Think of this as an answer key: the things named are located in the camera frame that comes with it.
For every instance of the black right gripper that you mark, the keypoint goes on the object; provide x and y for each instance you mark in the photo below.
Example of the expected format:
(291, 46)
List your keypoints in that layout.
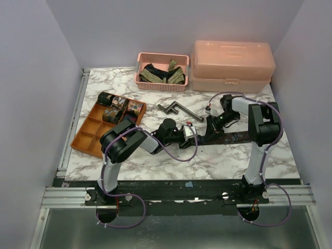
(212, 126)

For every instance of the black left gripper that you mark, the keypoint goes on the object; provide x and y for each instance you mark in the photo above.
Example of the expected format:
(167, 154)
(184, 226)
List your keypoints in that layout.
(185, 143)

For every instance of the dark brown blue floral tie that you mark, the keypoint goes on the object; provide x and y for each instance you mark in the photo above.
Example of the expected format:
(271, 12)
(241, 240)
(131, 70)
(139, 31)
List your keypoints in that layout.
(224, 138)

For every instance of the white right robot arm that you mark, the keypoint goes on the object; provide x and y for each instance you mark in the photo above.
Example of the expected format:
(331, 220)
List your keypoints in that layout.
(265, 129)

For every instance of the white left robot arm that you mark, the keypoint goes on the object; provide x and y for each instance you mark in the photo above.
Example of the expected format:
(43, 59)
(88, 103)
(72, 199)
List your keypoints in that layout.
(119, 143)

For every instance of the navy maroon striped rolled tie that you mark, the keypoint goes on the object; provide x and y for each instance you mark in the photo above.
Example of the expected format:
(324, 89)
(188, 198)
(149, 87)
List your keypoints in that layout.
(131, 117)

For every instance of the colourful patterned rolled tie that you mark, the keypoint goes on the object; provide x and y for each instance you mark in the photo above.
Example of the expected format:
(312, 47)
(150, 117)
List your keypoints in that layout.
(135, 107)

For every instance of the gold floral rolled tie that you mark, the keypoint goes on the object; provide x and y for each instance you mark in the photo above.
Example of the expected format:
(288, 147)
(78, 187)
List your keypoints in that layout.
(112, 115)

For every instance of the grey floral rolled tie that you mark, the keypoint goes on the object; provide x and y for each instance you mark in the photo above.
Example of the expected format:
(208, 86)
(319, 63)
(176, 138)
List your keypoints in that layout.
(119, 102)

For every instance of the olive green patterned tie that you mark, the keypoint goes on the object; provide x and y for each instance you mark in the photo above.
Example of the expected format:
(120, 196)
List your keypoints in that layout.
(160, 76)

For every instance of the pink plastic storage box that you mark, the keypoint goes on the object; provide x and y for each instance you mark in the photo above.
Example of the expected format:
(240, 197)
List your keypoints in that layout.
(231, 66)

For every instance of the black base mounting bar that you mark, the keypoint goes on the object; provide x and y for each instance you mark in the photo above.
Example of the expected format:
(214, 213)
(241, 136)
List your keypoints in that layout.
(160, 198)

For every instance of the pink plastic basket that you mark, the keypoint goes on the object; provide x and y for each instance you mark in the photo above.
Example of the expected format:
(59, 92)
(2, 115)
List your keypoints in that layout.
(160, 71)

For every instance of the black tie in basket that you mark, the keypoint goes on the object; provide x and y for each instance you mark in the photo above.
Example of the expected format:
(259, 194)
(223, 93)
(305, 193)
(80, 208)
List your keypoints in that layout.
(155, 70)

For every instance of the dark green rolled tie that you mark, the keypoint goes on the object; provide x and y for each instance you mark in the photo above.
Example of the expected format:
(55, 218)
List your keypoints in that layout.
(105, 99)

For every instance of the orange wooden divided tray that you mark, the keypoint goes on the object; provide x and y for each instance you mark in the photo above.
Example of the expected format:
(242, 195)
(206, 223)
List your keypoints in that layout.
(87, 139)

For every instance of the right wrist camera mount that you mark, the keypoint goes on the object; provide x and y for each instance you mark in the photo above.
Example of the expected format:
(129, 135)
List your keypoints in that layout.
(211, 111)

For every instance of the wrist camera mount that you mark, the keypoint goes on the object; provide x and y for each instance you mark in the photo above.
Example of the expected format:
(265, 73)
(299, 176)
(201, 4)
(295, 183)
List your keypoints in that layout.
(211, 111)
(189, 132)

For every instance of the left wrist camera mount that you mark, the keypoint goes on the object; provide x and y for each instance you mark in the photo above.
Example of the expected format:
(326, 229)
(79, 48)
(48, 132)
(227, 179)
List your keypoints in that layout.
(189, 132)

